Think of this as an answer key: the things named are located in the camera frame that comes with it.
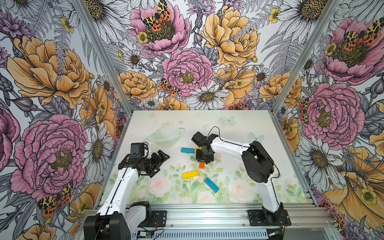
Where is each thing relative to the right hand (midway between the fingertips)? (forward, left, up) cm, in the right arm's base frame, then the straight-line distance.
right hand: (202, 163), depth 92 cm
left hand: (-5, +20, +9) cm, 23 cm away
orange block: (-1, 0, 0) cm, 1 cm away
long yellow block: (-6, +7, -1) cm, 9 cm away
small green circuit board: (-34, +28, 0) cm, 44 cm away
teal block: (-13, -5, -2) cm, 14 cm away
